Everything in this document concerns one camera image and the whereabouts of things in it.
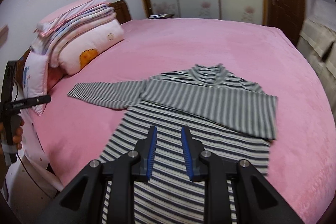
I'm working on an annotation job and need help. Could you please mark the striped long-sleeve shirt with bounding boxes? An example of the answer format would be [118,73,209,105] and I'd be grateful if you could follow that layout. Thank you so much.
[68,64,277,223]

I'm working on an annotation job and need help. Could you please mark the person's left hand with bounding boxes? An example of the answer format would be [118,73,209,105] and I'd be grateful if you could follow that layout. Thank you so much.
[0,118,25,155]

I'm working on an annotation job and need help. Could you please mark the white pink side pillow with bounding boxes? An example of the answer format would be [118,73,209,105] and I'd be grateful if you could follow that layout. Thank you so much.
[22,50,51,117]

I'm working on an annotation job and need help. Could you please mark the pink bed sheet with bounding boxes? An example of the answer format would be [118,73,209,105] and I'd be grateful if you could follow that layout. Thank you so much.
[31,19,335,223]

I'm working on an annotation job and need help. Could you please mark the pink pillow with orange print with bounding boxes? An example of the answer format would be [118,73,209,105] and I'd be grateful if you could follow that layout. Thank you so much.
[49,19,124,75]

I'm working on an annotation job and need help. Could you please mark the folded striped pink blankets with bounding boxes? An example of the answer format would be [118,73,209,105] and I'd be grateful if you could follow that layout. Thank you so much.
[31,0,115,55]

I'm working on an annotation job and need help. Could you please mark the dark wooden headboard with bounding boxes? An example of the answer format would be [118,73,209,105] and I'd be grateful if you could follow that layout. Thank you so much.
[109,0,131,24]

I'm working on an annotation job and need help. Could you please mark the beige covered furniture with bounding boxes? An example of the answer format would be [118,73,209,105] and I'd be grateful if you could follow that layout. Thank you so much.
[296,0,336,98]

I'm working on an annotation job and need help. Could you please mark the black cable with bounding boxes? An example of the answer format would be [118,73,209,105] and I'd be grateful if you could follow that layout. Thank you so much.
[14,82,57,201]

